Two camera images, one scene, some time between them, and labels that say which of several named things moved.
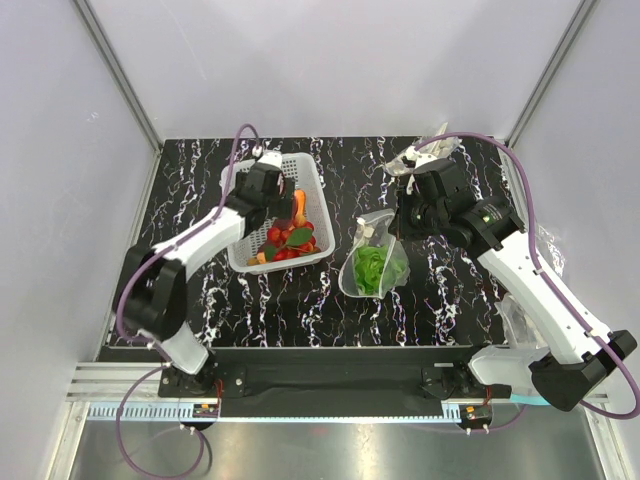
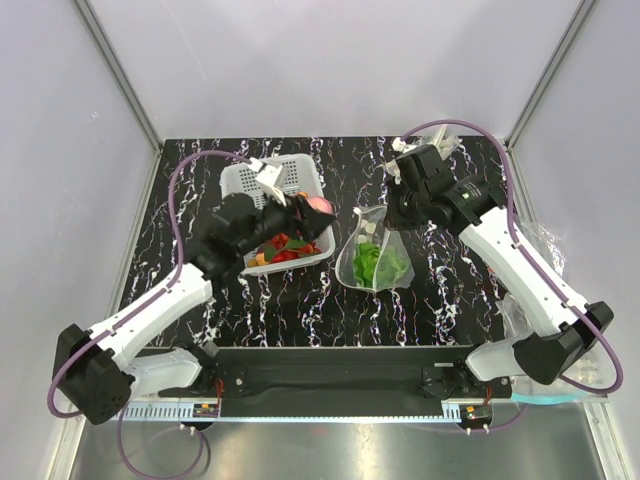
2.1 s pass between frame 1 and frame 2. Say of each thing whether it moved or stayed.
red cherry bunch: stayed
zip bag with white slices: moved
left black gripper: moved
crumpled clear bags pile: stayed
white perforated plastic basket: stayed
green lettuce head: stayed
